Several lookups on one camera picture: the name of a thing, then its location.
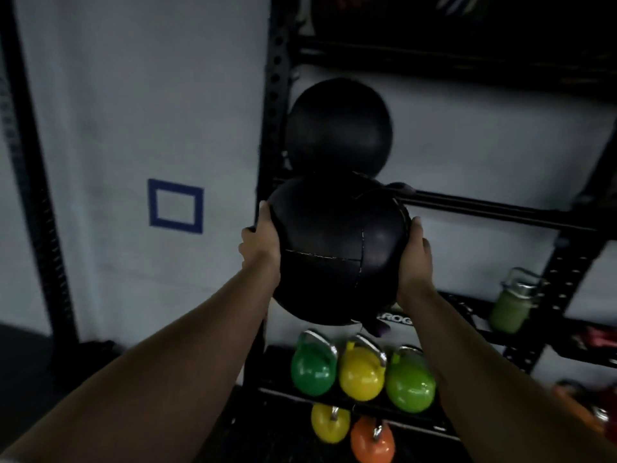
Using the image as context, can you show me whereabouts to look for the person's right hand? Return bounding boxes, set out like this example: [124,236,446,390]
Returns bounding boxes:
[396,216,436,307]

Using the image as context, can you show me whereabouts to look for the person's left hand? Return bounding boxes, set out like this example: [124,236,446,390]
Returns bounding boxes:
[238,201,282,290]

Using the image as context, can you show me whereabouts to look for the stitched panel black medicine ball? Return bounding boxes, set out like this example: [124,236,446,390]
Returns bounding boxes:
[266,172,416,338]

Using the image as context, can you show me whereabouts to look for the large plain black medicine ball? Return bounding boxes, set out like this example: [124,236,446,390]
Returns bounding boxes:
[284,77,394,179]

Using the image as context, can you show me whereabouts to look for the black steel storage rack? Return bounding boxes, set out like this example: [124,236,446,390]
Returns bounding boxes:
[240,0,617,463]

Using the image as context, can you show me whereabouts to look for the person's right forearm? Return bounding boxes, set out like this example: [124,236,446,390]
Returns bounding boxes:
[400,284,617,463]

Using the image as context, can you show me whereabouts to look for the person's left forearm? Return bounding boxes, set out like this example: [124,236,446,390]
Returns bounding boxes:
[0,264,280,463]

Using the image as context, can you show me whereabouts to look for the green shaker bottle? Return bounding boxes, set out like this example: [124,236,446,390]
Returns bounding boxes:
[487,267,548,335]

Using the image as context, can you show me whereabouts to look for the lime green kettlebell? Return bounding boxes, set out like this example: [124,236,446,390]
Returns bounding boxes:
[384,345,437,414]

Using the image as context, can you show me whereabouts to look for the large yellow kettlebell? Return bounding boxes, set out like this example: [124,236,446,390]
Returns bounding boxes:
[338,334,388,403]

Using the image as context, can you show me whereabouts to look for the small yellow kettlebell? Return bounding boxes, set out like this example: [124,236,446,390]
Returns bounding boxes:
[310,403,352,445]

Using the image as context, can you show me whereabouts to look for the small orange kettlebell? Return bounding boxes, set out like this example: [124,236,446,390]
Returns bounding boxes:
[350,415,397,463]

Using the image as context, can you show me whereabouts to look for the red fabric item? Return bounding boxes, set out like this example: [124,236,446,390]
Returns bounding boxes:
[571,326,617,355]

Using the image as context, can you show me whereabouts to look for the black metal rig frame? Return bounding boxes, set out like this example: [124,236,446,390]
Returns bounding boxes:
[0,0,80,352]

